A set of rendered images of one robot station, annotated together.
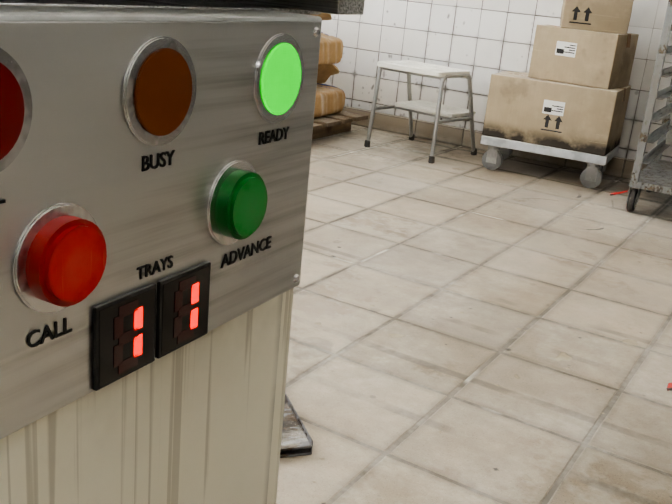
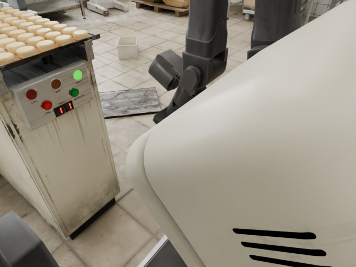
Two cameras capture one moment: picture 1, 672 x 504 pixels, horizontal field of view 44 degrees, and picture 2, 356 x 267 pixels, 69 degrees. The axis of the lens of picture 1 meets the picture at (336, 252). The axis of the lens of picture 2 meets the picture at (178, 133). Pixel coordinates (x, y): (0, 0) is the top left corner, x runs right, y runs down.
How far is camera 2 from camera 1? 0.65 m
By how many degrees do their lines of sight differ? 22
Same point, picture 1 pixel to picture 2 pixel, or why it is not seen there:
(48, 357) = (48, 114)
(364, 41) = not seen: outside the picture
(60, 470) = (59, 125)
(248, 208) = (74, 93)
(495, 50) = not seen: outside the picture
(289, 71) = (79, 73)
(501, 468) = not seen: hidden behind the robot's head
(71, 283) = (47, 107)
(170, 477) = (79, 124)
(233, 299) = (78, 103)
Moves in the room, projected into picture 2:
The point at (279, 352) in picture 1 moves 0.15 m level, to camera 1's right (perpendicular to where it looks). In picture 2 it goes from (98, 106) to (135, 109)
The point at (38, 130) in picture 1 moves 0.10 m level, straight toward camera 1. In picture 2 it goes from (39, 93) to (31, 112)
